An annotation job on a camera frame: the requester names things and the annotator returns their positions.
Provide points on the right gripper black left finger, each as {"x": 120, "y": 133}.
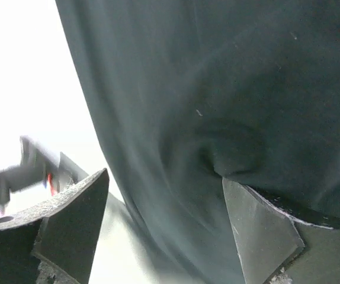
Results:
{"x": 55, "y": 240}

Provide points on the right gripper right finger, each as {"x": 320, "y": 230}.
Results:
{"x": 278, "y": 241}

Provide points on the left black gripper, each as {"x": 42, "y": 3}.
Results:
{"x": 55, "y": 171}

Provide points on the black t-shirt blue logo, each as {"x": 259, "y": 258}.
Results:
{"x": 186, "y": 94}

